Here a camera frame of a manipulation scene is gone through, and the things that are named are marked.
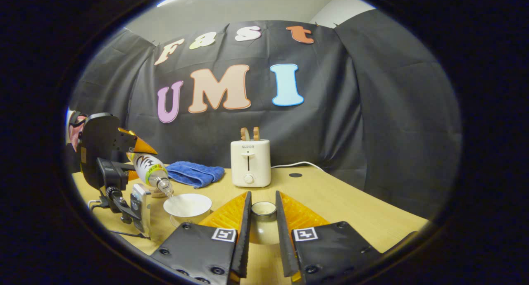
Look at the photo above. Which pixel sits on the cream teacup lid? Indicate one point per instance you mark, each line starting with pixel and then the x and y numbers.
pixel 263 229

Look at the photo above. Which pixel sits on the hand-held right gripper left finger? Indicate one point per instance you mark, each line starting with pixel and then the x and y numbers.
pixel 244 243

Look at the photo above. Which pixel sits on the blue folded towel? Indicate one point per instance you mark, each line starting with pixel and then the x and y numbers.
pixel 194 173

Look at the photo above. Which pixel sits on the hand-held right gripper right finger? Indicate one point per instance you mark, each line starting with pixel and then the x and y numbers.
pixel 283 243

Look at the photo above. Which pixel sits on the white toaster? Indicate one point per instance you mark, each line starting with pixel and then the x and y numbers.
pixel 250 163

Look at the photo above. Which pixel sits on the black backdrop cloth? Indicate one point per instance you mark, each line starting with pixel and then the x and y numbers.
pixel 372 111

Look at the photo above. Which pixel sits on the brown toast slice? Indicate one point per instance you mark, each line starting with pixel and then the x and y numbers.
pixel 245 134
pixel 256 133

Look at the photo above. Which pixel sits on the cream ceramic teacup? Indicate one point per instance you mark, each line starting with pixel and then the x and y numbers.
pixel 188 206

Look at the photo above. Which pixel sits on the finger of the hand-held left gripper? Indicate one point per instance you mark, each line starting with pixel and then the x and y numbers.
pixel 142 146
pixel 132 175

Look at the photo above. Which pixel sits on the clear labelled water bottle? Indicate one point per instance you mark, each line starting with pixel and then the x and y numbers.
pixel 148 169

